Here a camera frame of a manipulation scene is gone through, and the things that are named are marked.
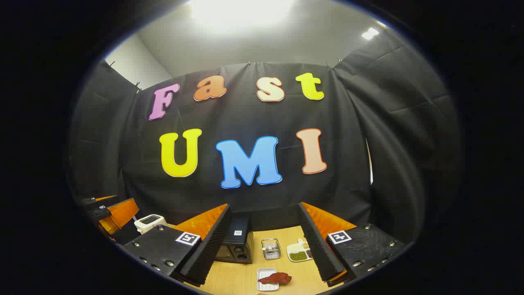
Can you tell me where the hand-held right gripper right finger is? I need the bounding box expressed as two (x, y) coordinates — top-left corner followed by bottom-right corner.
(297, 202), (407, 287)

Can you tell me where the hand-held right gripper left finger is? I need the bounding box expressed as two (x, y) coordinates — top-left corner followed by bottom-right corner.
(122, 204), (232, 286)

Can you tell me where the black electric oven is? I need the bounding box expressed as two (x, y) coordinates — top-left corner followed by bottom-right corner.
(215, 216), (255, 264)

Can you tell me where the reddish brown meat piece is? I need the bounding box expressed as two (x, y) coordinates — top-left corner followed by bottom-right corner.
(258, 272), (293, 286)

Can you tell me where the white divided plate with beans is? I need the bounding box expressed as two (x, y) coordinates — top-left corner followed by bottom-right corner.
(286, 238), (314, 263)

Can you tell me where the white toaster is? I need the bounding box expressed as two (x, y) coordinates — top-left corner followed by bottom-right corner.
(134, 214), (167, 235)

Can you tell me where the white rectangular dish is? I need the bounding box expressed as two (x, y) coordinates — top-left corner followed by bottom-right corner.
(256, 268), (280, 292)

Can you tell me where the large ceiling light panel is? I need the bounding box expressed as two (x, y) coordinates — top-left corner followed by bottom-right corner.
(188, 0), (297, 29)

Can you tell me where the small metal wire basket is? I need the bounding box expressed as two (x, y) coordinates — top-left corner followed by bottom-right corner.
(261, 238), (282, 260)

